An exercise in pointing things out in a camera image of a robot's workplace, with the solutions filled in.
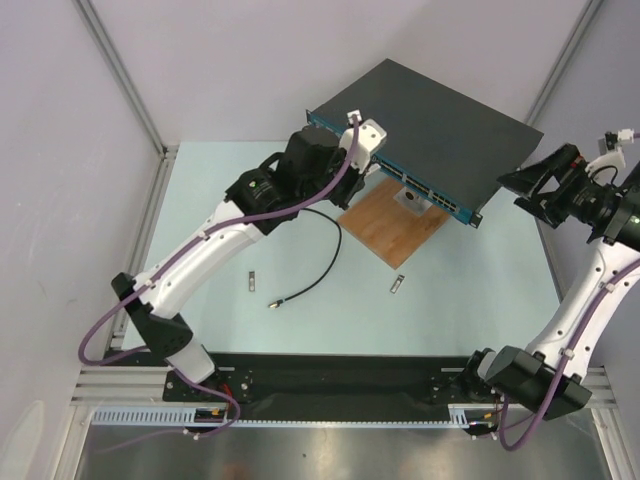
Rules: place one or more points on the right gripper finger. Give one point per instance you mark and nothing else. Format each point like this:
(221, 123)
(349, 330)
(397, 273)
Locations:
(529, 180)
(547, 207)

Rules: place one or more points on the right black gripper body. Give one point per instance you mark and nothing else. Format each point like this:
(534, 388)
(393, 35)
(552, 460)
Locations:
(553, 187)

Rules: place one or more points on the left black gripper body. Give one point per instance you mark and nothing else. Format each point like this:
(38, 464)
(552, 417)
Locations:
(338, 192)

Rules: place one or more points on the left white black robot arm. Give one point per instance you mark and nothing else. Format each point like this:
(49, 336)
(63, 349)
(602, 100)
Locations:
(316, 165)

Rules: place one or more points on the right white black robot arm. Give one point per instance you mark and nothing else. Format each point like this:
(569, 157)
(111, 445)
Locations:
(546, 377)

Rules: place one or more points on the brown wooden board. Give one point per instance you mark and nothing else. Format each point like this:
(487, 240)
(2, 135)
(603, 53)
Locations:
(387, 229)

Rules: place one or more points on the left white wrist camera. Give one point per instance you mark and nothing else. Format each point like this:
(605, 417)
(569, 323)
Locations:
(361, 140)

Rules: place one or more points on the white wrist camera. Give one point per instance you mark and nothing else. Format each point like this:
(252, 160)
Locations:
(361, 140)
(611, 152)

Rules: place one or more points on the metal switch stand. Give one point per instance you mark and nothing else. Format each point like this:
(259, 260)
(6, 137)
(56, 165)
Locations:
(412, 202)

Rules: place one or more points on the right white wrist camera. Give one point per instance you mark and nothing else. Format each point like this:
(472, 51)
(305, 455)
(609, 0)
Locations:
(611, 152)

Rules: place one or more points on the blue black network switch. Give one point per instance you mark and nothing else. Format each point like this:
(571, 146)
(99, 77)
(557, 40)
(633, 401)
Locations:
(444, 146)

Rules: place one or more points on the right aluminium frame post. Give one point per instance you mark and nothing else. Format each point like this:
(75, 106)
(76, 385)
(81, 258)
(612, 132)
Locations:
(577, 34)

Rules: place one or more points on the aluminium frame post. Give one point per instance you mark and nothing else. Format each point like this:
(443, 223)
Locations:
(114, 62)
(577, 34)

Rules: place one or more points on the left aluminium frame post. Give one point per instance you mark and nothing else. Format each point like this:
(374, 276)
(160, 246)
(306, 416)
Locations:
(114, 62)

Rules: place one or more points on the white slotted cable duct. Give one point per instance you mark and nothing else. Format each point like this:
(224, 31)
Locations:
(209, 417)

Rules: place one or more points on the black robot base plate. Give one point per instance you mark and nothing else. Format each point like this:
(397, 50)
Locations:
(362, 385)

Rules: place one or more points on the aluminium frame rail front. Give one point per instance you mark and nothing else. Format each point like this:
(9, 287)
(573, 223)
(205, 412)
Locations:
(120, 385)

